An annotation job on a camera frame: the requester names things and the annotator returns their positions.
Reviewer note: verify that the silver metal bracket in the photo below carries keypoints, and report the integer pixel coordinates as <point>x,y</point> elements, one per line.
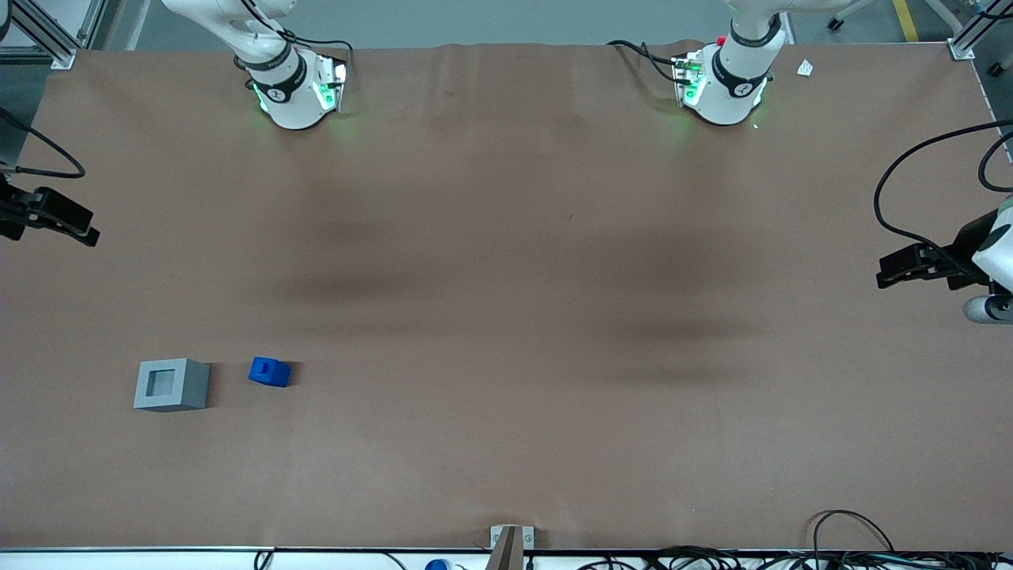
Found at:
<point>528,538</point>

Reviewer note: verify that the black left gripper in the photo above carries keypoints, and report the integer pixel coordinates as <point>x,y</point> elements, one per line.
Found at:
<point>964,248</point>

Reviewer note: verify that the white paper scrap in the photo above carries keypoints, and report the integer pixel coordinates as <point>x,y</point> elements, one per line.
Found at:
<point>805,68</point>

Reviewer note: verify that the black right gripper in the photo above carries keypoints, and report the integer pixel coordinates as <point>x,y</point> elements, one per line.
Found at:
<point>9,210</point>

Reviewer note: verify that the brown paper table cover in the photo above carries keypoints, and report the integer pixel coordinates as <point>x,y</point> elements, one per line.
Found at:
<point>506,317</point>

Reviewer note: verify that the brown upright post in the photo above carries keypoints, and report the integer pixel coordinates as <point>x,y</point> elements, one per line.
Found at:
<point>506,552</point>

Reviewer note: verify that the aluminium frame profile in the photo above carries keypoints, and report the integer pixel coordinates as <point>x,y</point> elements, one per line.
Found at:
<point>969,36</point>
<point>47,36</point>

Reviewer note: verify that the gray square base block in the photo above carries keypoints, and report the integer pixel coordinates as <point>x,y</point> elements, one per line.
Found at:
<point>190,388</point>

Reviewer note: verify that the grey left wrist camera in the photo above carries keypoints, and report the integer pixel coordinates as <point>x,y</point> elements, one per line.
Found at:
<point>985,310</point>

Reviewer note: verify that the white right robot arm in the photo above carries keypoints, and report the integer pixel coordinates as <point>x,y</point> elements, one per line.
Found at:
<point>293,99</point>

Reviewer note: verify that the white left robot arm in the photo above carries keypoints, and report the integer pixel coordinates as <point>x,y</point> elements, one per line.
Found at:
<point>736,75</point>

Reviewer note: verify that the blue plastic part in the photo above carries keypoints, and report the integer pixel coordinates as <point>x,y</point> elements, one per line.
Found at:
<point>267,371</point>

